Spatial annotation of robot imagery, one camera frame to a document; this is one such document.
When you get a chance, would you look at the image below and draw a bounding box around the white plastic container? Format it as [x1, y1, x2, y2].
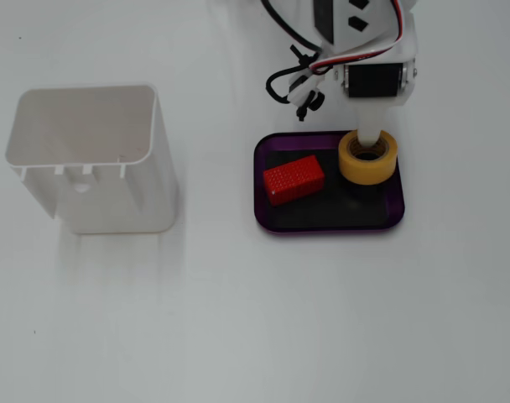
[3, 84, 179, 235]

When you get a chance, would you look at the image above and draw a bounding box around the yellow tape roll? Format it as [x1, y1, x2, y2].
[336, 129, 400, 186]

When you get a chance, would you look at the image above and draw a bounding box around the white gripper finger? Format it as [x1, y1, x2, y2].
[354, 103, 391, 148]

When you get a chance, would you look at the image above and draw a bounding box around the red textured block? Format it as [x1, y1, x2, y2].
[262, 154, 326, 207]

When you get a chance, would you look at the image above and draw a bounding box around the white gripper body with motor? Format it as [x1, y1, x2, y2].
[332, 39, 420, 107]

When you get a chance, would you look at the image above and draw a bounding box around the red white black servo cable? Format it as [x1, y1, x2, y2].
[307, 0, 409, 77]

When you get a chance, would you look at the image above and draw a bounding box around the purple tray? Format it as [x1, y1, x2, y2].
[252, 131, 407, 238]

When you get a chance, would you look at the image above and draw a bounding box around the black mat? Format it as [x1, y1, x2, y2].
[264, 149, 388, 230]

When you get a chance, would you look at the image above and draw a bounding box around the black cable tie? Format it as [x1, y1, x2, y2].
[294, 89, 325, 123]
[289, 43, 313, 66]

